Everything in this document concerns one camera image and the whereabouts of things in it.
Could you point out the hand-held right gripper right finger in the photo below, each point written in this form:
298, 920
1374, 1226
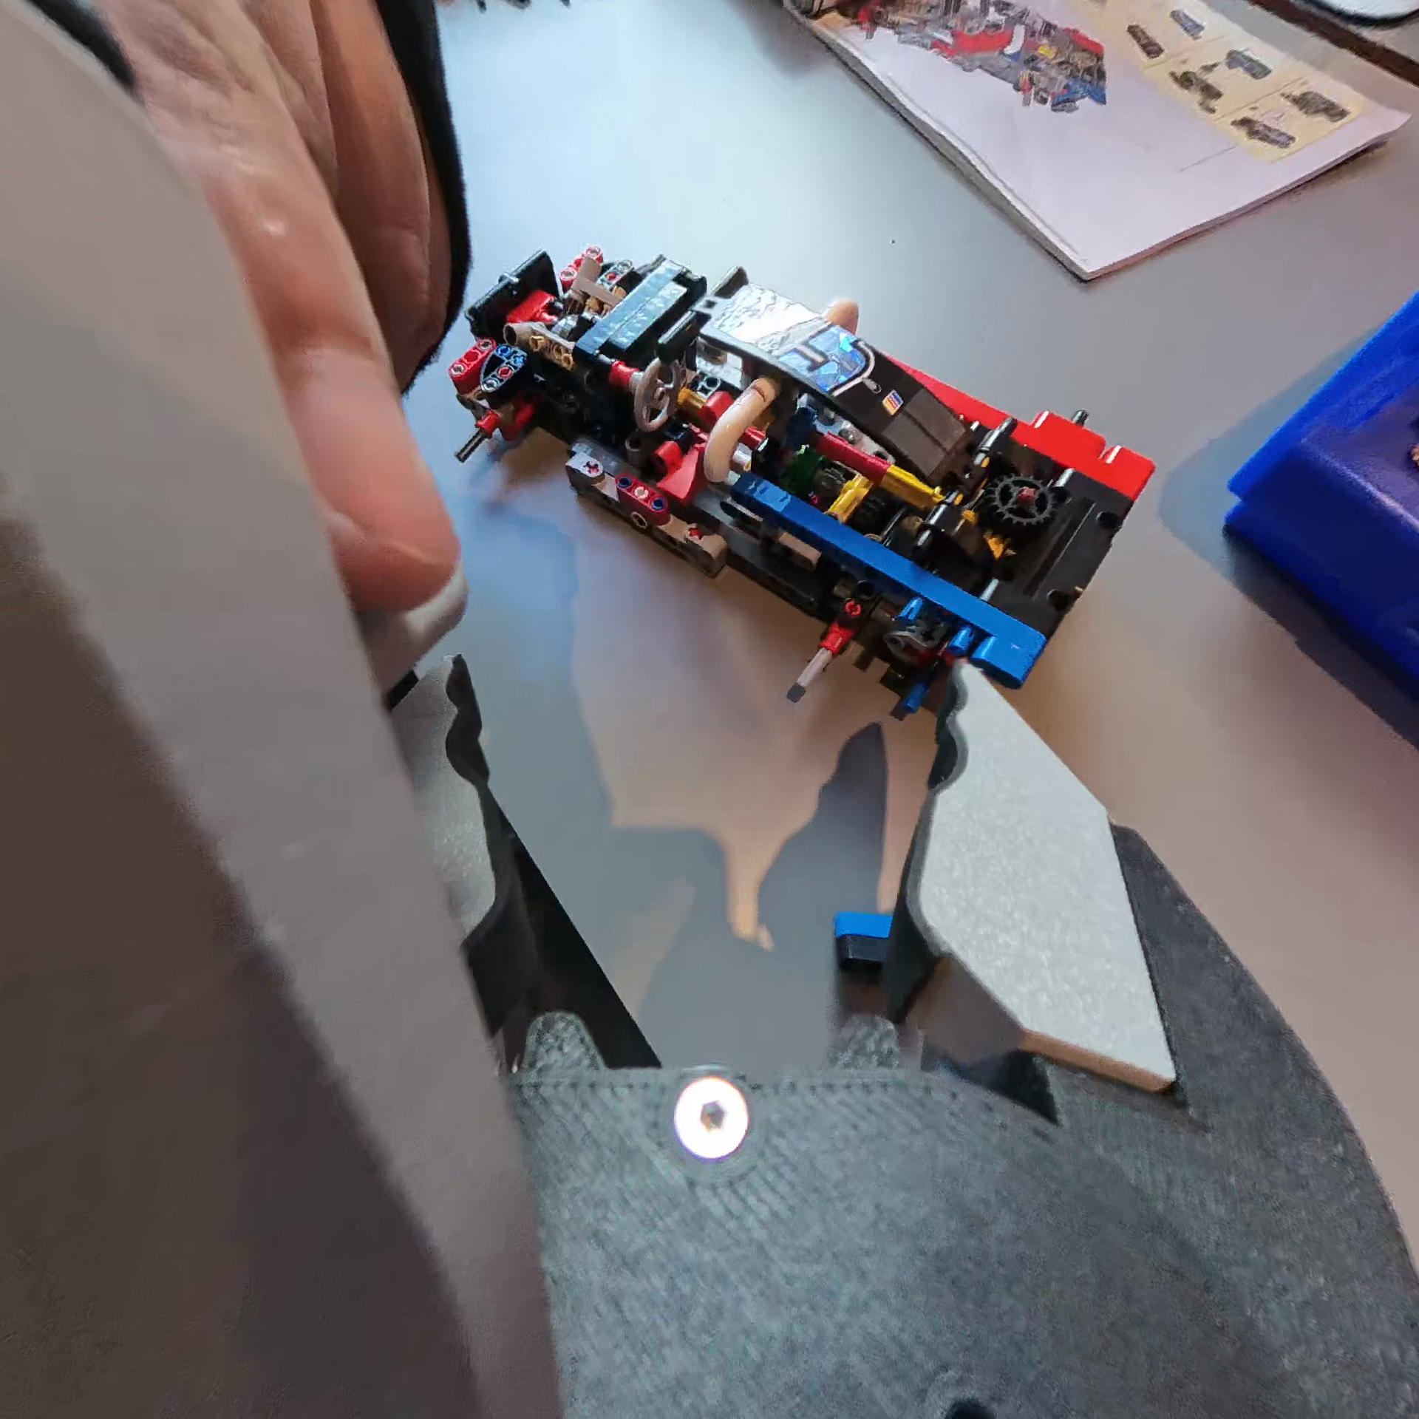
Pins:
1031, 888

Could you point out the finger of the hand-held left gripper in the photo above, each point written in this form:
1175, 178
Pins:
222, 888

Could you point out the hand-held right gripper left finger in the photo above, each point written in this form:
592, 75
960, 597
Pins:
443, 798

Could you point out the blue brick piece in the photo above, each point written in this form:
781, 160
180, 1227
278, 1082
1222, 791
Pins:
859, 930

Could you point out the toy brick car chassis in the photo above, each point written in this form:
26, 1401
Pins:
776, 334

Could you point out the blue plastic bin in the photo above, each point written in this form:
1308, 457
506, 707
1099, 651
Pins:
1342, 489

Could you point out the toy building instruction booklet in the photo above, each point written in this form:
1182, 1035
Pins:
1109, 188

